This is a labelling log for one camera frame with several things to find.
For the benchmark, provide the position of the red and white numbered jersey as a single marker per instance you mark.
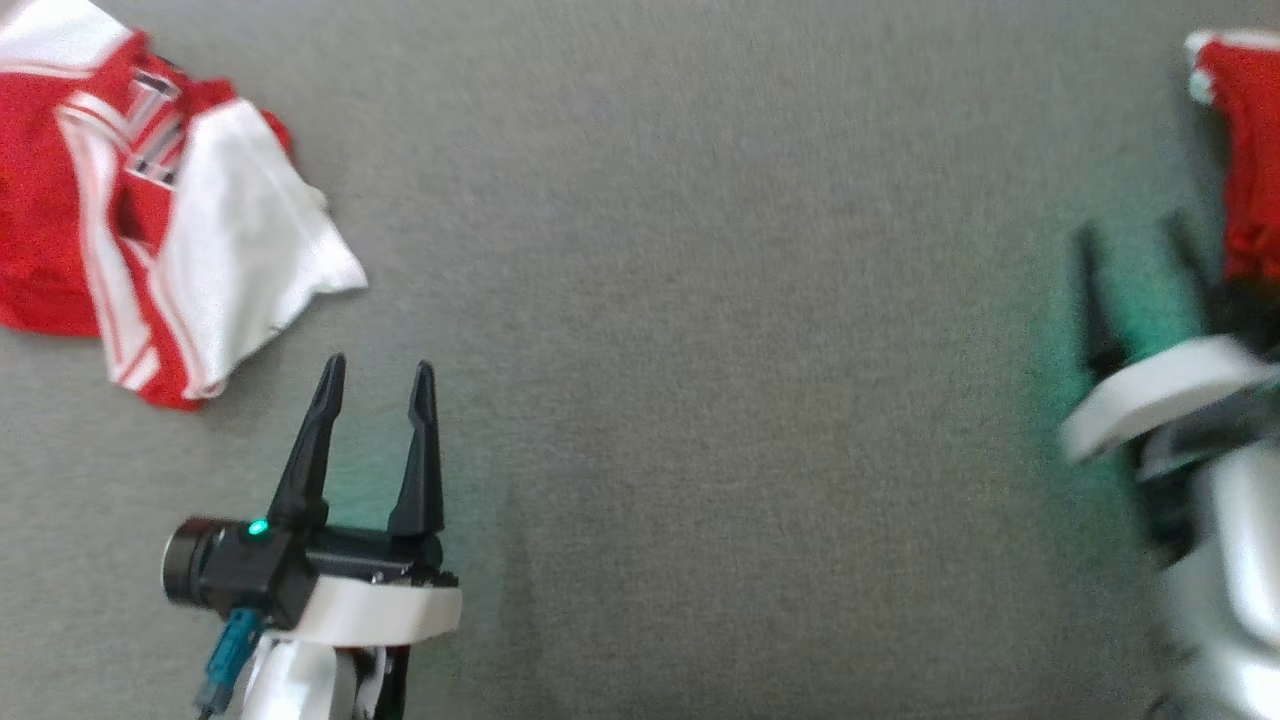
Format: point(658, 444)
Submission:
point(220, 230)

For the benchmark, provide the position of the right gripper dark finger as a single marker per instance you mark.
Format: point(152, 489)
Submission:
point(1190, 265)
point(1100, 300)

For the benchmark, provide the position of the red shorts with white stripes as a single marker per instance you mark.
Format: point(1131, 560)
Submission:
point(1250, 150)

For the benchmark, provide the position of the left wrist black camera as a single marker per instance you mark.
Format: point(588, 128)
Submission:
point(235, 565)

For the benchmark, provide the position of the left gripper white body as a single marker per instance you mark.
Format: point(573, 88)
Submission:
point(375, 600)

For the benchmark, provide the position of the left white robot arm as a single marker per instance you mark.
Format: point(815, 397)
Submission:
point(300, 685)

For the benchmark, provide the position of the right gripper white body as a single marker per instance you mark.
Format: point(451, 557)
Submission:
point(1160, 395)

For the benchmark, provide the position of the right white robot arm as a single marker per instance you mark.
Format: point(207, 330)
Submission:
point(1230, 580)

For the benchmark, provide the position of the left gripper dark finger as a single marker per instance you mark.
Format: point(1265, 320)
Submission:
point(310, 450)
point(420, 460)

